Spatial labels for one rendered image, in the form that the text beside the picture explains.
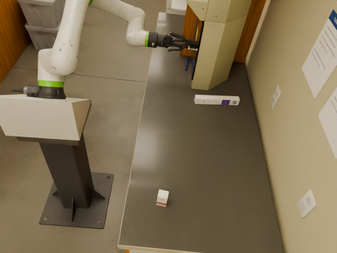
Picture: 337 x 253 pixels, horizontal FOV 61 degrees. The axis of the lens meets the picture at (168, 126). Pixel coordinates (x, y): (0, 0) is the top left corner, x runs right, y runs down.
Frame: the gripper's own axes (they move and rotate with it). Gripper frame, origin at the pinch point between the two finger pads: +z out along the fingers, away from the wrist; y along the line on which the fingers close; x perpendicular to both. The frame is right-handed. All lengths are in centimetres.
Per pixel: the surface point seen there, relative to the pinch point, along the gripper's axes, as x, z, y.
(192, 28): 26.3, 1.8, -3.4
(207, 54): -10.8, 9.8, 1.1
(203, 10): -10.9, 2.8, 27.0
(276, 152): -64, 48, -18
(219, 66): -6.5, 19.8, -8.8
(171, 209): -97, -4, -26
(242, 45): 26.3, 39.3, -11.7
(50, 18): 144, -150, -74
